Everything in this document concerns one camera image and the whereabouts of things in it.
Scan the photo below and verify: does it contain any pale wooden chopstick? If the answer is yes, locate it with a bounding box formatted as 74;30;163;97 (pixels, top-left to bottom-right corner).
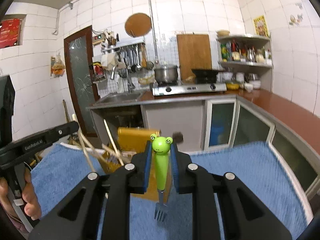
77;127;96;172

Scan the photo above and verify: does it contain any wooden chopstick crossing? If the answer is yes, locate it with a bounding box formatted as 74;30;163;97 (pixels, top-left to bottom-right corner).
71;136;120;165

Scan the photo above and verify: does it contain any green frog handle fork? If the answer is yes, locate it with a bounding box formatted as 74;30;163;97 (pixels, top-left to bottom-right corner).
150;134;173;222

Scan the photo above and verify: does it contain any steel kitchen sink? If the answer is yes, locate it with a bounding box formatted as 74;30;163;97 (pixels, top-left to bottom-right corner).
95;90;145;105

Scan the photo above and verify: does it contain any left hand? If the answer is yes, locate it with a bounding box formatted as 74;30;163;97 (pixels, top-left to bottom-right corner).
1;168;42;221

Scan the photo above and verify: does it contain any blue textured towel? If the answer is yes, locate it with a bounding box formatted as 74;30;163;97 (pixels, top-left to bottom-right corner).
31;142;312;239

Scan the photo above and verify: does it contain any yellow perforated utensil holder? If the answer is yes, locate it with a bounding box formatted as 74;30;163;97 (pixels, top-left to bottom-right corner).
98;126;173;203

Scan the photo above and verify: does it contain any hanging utensil rack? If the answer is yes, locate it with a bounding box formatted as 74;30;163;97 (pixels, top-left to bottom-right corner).
89;30;155;83

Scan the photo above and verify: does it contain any steel gas stove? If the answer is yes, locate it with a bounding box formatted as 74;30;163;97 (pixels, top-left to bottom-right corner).
151;83;227;96

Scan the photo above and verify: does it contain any black wok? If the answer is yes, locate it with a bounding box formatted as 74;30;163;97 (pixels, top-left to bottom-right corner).
191;69;220;84

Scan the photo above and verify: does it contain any steel cooking pot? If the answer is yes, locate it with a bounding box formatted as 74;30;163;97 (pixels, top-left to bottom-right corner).
154;64;178;83

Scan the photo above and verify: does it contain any round wooden board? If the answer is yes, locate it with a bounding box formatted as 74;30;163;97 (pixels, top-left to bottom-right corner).
125;12;152;37

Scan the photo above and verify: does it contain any wooden cutting board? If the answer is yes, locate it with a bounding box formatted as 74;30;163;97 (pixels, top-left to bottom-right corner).
176;34;212;80

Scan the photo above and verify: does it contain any brown frame glass door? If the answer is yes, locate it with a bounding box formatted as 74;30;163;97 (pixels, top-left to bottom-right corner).
63;26;100;137

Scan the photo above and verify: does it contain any corner wall shelf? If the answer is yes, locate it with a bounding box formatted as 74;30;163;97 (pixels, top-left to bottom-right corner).
216;34;273;92

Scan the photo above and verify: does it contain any yellow wall poster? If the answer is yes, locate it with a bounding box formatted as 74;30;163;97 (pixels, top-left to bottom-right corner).
253;15;269;37

